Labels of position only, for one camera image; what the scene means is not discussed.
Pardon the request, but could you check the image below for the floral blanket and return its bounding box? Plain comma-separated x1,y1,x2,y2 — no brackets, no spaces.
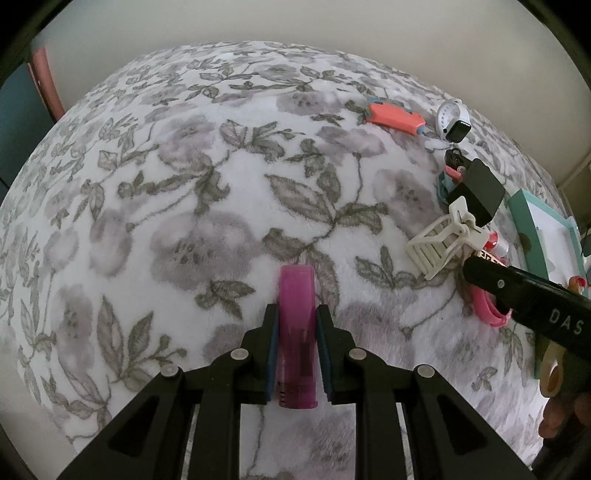
0,41,578,480

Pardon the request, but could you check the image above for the black box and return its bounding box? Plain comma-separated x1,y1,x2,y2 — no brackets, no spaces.
447,158,505,227

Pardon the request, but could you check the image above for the person's right hand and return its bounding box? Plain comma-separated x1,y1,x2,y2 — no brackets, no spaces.
538,394,586,441

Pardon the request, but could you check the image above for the teal framed board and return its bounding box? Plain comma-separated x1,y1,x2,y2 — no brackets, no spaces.
507,188,583,284

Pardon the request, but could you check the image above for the white plastic clip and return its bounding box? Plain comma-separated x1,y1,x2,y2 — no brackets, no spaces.
406,196,489,281

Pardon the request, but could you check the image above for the pink bed frame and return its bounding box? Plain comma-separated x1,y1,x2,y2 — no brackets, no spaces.
28,46,66,121

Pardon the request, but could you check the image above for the teal strap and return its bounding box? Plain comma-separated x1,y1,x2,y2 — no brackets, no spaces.
436,168,455,206

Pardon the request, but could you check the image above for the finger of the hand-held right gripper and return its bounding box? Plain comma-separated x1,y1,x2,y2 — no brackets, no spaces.
463,255,555,319

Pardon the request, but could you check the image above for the dark blue panel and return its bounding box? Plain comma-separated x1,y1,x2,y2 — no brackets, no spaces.
0,60,51,185

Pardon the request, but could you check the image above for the coral and blue sharpener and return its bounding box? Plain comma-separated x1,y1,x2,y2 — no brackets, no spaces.
364,99,426,136

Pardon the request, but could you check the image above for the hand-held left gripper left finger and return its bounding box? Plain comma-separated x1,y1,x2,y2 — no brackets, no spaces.
55,302,280,480

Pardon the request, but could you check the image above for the purple lighter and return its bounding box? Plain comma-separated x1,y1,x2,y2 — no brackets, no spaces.
277,265,319,411

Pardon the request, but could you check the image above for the white smartwatch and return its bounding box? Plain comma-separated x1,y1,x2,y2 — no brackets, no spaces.
436,99,472,143

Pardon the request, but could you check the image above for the black key ring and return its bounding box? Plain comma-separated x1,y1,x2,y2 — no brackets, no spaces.
444,148,467,178

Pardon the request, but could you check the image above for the pink hair tie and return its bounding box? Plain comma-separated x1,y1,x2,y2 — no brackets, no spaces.
470,284,514,328

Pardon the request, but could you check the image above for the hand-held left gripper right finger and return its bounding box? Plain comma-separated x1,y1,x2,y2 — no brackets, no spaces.
316,304,536,480

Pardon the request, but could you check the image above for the tape roll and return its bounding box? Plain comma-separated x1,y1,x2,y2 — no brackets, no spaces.
536,344,566,398

